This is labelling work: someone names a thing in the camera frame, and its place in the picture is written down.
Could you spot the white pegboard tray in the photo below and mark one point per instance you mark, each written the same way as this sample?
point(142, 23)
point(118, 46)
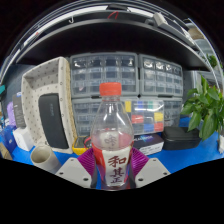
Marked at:
point(43, 76)

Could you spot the black zip case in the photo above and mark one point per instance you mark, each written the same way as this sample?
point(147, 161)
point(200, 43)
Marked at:
point(181, 138)

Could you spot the dark grey standing box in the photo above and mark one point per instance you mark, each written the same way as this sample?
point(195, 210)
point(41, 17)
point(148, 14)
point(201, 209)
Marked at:
point(19, 110)

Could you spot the black box with white label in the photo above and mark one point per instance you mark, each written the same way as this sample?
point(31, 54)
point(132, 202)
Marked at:
point(150, 143)

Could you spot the wide grey drawer cabinet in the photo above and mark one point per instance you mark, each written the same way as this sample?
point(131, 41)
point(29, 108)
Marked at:
point(103, 75)

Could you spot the white shelf rack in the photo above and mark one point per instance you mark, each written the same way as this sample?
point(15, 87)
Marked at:
point(206, 50)

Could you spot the clear red-capped drink bottle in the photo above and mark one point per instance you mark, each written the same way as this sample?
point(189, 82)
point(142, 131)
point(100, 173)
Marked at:
point(112, 133)

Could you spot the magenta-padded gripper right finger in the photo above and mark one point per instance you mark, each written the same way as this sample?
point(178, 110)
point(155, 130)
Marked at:
point(146, 170)

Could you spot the green potted plant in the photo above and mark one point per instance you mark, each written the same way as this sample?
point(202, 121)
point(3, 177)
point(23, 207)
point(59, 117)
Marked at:
point(205, 110)

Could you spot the small white object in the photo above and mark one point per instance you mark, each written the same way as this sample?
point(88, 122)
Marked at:
point(221, 144)

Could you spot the yellow multimeter with red leads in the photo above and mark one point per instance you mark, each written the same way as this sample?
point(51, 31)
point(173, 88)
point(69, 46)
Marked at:
point(81, 145)

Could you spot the clear organizer box colourful parts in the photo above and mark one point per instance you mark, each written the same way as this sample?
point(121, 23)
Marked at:
point(146, 116)

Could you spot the teal tool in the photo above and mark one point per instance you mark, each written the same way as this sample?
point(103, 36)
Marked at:
point(2, 90)

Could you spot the white grey cup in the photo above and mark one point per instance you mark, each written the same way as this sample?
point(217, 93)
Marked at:
point(46, 161)

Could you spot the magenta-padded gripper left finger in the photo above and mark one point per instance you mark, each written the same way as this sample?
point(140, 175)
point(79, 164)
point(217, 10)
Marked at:
point(80, 170)

